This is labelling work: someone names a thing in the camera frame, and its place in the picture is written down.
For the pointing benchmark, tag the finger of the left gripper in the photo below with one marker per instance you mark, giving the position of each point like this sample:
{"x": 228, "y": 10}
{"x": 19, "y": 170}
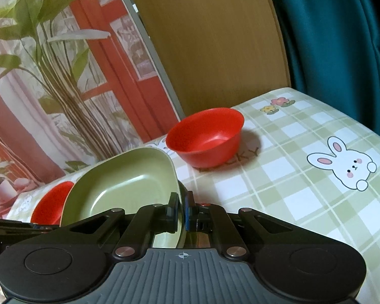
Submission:
{"x": 12, "y": 232}

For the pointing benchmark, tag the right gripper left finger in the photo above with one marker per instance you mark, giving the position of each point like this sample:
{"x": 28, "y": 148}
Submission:
{"x": 152, "y": 224}

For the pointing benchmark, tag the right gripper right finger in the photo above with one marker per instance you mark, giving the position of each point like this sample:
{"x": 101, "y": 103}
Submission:
{"x": 213, "y": 220}

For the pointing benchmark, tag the green square plate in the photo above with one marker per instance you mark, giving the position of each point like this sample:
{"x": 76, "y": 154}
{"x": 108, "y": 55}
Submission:
{"x": 104, "y": 200}

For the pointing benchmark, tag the red plastic bowl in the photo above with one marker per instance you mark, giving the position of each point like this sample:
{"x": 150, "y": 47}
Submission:
{"x": 208, "y": 138}
{"x": 49, "y": 209}

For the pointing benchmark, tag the green plaid bunny tablecloth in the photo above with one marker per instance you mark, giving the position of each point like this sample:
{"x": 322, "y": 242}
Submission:
{"x": 271, "y": 173}

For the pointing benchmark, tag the printed room scene backdrop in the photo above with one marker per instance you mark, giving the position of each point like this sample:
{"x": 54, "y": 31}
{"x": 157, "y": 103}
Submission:
{"x": 79, "y": 84}

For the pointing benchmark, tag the wooden headboard panel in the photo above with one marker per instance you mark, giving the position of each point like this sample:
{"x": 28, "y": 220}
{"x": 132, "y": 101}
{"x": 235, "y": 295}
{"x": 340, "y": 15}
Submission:
{"x": 217, "y": 53}

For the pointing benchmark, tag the teal curtain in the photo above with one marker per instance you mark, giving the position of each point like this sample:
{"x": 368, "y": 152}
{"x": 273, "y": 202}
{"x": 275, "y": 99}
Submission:
{"x": 333, "y": 51}

